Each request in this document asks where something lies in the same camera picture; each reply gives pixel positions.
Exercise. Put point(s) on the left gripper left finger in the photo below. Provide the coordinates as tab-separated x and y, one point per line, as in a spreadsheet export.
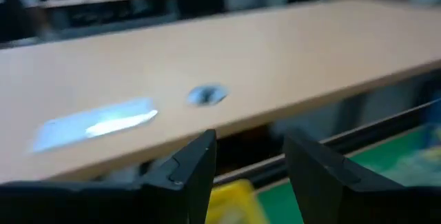
191	172

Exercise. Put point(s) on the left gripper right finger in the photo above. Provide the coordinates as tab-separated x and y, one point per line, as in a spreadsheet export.
313	179

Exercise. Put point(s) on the yellow mesh basket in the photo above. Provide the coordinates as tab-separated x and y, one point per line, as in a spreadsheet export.
232	203

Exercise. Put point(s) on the green table mat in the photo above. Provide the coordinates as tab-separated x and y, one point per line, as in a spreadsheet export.
379	162

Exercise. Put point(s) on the white desk cover plate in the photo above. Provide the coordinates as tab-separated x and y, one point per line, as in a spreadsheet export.
93	124

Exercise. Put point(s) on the tan wooden desk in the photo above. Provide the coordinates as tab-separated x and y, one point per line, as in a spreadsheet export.
241	62

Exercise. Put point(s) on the black aluminium table frame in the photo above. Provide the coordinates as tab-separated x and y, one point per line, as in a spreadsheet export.
379	127

